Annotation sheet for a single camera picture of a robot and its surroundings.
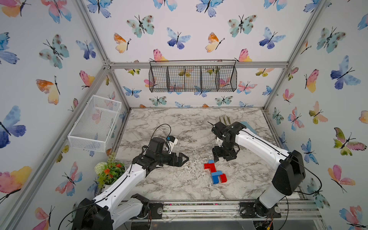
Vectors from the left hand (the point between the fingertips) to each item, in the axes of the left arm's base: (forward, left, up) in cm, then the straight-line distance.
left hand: (184, 157), depth 78 cm
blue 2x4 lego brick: (-4, -20, -13) cm, 25 cm away
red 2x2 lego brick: (-8, -22, -12) cm, 27 cm away
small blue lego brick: (+2, -16, -11) cm, 20 cm away
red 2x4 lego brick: (-1, -16, -12) cm, 20 cm away
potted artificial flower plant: (-9, +35, +5) cm, 36 cm away
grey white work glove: (+37, -31, -12) cm, 50 cm away
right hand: (-1, -20, -1) cm, 20 cm away
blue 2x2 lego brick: (-8, -18, -13) cm, 24 cm away
